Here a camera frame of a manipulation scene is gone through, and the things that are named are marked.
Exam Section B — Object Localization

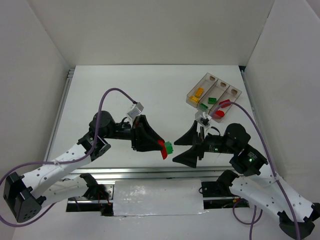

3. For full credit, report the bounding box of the red curved lego brick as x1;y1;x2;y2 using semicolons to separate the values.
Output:
157;140;168;160

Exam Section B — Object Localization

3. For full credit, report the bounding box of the red round lego brick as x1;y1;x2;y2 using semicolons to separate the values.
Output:
213;110;225;120

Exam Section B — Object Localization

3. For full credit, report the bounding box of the long green lego brick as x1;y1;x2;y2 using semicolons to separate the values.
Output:
199;103;208;112

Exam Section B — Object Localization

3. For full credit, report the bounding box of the yellow black striped lego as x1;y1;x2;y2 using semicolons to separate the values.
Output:
189;96;200;104

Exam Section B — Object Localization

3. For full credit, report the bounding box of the small green lego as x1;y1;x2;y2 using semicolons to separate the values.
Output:
207;97;217;105

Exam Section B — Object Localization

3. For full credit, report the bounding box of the red rectangular lego brick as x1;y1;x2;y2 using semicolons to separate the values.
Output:
219;99;231;109

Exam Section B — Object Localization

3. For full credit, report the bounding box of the yellow lego brick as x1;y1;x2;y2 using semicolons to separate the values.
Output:
194;87;204;98

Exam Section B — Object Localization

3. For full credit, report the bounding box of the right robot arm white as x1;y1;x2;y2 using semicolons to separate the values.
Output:
173;121;320;240

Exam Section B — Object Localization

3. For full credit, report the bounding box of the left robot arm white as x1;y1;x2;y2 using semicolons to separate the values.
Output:
3;110;173;224

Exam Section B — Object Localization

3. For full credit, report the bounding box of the clear bin for green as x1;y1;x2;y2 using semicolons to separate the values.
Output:
196;79;230;114

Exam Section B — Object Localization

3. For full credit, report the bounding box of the clear bin for yellow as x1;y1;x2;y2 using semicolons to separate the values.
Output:
186;72;218;108

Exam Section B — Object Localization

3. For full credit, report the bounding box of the clear bin for red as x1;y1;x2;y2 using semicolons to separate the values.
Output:
209;86;242;123

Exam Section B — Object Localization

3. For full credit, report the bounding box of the white foil cover plate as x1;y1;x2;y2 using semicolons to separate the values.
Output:
113;179;205;217

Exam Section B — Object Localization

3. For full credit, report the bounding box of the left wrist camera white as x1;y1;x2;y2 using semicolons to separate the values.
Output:
126;102;144;122

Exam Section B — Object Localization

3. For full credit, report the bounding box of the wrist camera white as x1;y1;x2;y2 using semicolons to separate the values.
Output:
194;110;214;128
126;102;144;122

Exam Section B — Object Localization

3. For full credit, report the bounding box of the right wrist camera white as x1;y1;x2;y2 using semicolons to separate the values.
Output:
194;110;214;128

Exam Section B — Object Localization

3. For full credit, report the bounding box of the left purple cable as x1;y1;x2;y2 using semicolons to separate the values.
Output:
0;87;137;227

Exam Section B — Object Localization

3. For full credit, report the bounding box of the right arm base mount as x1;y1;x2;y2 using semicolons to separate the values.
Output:
198;181;249;210

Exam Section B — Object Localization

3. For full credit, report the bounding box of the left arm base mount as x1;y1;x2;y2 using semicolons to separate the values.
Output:
66;183;115;217

